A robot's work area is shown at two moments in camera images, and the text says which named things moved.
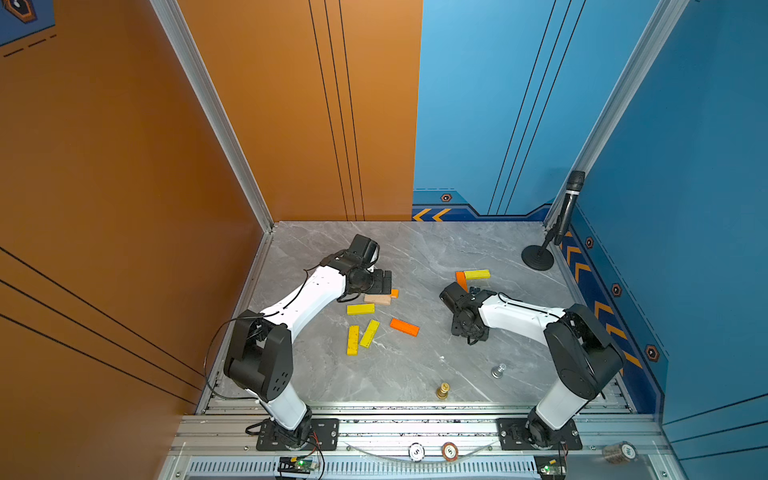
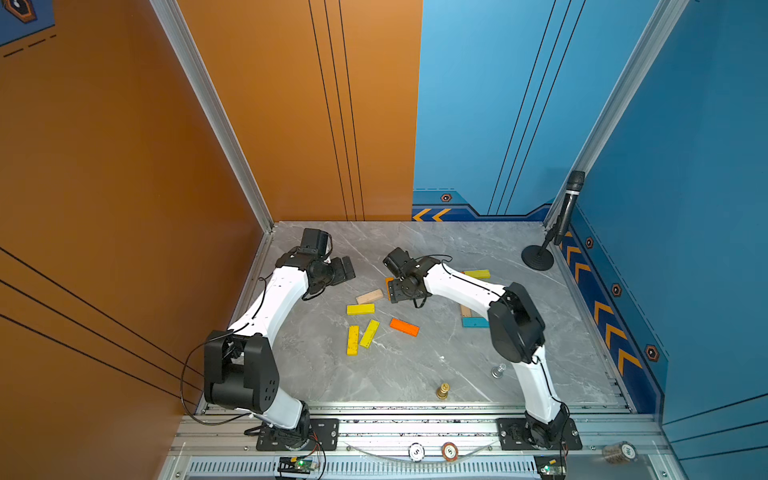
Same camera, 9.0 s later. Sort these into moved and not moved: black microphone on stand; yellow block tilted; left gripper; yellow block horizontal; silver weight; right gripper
Moved: right gripper; left gripper
Not moved: yellow block horizontal; silver weight; yellow block tilted; black microphone on stand
